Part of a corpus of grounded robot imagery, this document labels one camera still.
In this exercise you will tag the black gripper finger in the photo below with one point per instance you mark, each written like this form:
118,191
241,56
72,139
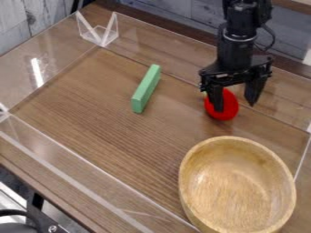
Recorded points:
214,94
253,88

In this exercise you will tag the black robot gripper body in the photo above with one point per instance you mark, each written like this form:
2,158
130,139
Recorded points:
236,63

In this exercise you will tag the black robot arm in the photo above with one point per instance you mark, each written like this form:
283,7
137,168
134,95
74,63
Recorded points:
244,16

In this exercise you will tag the green rectangular block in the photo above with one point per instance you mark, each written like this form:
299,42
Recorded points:
145,89

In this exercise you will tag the wooden bowl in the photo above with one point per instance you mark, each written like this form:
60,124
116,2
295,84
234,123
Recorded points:
236,187

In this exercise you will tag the clear acrylic enclosure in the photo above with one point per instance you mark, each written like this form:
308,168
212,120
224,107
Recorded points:
102,162

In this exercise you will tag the black table leg bracket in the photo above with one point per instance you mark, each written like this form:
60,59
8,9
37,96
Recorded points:
44,223

